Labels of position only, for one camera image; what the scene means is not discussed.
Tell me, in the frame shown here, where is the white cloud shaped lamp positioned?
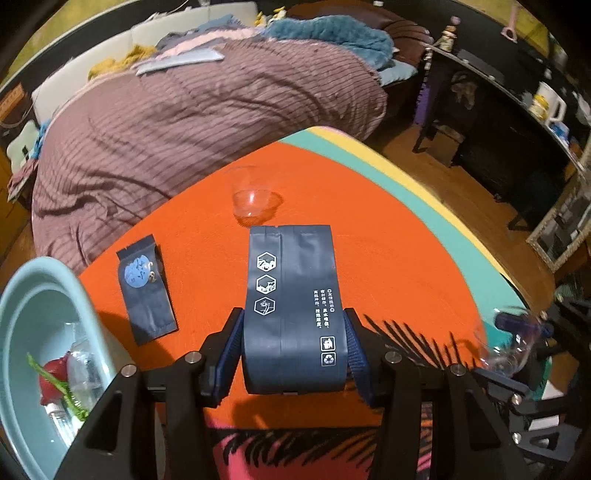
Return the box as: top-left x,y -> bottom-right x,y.
7,120 -> 39,173

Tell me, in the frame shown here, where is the white bed headboard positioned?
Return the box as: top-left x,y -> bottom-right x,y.
32,1 -> 259,123

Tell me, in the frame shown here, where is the clear bottle in basin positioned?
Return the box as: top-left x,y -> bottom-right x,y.
44,339 -> 103,446

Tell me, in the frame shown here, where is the red item in basin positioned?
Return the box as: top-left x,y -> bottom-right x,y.
38,356 -> 68,406

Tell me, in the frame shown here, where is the green snack packet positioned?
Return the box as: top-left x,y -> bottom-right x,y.
26,352 -> 89,422

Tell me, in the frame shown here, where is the white mug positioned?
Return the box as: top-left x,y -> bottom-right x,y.
529,82 -> 567,126

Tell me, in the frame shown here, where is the dark side table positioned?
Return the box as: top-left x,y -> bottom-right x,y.
413,47 -> 584,232

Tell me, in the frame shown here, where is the colourful beach towel mat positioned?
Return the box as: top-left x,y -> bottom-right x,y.
80,127 -> 525,479

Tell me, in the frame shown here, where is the small dark blue pouch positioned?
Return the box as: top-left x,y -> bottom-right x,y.
117,235 -> 178,346

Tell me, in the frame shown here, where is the white paper envelope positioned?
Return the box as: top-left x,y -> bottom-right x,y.
135,48 -> 224,76

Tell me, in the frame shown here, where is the large dark blue pouch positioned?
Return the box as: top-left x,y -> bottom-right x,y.
242,225 -> 348,395

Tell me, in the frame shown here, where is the clear plastic cup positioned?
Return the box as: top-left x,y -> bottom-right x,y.
474,306 -> 542,378
225,164 -> 283,228

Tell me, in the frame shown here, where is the yellow cloth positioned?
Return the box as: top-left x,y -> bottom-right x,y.
87,44 -> 157,81

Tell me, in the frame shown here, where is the light blue plastic basin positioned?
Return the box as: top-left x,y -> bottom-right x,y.
1,257 -> 131,479

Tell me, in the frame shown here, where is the blue fluffy blanket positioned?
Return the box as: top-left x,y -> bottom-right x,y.
263,15 -> 396,70

